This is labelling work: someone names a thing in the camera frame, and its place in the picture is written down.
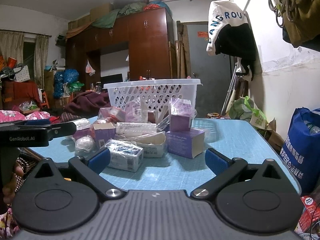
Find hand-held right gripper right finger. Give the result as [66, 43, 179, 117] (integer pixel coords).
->
[190, 148, 288, 202]

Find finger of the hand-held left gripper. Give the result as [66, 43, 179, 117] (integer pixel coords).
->
[46, 122, 77, 141]
[10, 119, 52, 128]

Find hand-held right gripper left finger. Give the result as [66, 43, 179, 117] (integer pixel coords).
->
[31, 147, 128, 202]

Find clear bag of red snacks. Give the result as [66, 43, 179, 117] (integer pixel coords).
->
[97, 107, 125, 123]

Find white plastic basket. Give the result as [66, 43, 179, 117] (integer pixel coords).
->
[103, 79, 203, 117]

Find red box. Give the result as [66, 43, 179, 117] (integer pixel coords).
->
[300, 195, 320, 233]

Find person's left hand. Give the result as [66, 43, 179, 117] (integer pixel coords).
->
[2, 160, 25, 205]

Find white round wrapped bundle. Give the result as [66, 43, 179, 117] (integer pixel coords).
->
[75, 135, 96, 157]

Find pink floral quilt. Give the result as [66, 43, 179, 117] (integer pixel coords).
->
[0, 110, 51, 124]

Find purple box with white label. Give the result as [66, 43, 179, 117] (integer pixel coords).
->
[94, 124, 117, 149]

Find blue white box in wrap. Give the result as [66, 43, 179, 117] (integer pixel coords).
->
[105, 139, 144, 172]

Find plaid cloth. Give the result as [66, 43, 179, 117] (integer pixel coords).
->
[15, 155, 38, 182]

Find red cloth covered cabinet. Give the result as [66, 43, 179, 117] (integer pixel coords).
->
[1, 80, 42, 110]

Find large purple box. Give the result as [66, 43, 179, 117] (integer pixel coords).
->
[166, 128, 205, 159]

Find maroon blanket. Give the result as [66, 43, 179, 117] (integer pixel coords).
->
[64, 91, 111, 117]

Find green plastic basket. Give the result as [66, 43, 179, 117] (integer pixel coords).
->
[69, 82, 85, 93]

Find long white box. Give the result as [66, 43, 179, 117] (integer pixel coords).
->
[116, 122, 157, 139]

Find blue plastic bags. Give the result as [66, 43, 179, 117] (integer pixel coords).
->
[53, 69, 79, 99]

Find small purple box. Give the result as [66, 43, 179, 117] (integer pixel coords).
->
[170, 115, 193, 132]

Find open white carton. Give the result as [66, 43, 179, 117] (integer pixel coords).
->
[115, 132, 167, 158]

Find clear packet with purple print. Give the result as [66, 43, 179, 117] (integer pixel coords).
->
[125, 102, 148, 123]

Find green and white plastic bag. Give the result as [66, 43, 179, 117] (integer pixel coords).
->
[229, 96, 268, 131]

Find beige curtain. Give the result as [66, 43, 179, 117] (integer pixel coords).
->
[34, 35, 49, 89]
[0, 30, 24, 68]

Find purple packet in clear bag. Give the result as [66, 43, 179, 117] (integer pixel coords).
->
[170, 98, 197, 117]

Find small hanging plastic bag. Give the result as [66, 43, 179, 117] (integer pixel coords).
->
[85, 60, 96, 77]

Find black television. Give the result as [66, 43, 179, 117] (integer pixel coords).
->
[101, 74, 123, 88]

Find metal crutches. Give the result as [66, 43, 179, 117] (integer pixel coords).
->
[220, 60, 245, 116]

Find grey door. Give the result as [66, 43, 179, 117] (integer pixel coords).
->
[186, 22, 232, 117]

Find blue printed shopping bag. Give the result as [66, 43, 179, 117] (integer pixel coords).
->
[285, 107, 320, 201]

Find wooden boards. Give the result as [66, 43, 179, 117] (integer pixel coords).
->
[175, 21, 187, 79]

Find brown wooden wardrobe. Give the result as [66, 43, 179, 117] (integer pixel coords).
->
[65, 7, 175, 92]

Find green cloth on wardrobe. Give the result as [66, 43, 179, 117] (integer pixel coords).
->
[91, 2, 150, 29]

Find white and black hanging garment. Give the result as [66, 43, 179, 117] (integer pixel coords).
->
[206, 0, 258, 82]

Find olive hanging bag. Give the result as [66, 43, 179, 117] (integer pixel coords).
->
[280, 0, 320, 48]

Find coiled grey cables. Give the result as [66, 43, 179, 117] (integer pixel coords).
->
[269, 0, 304, 28]

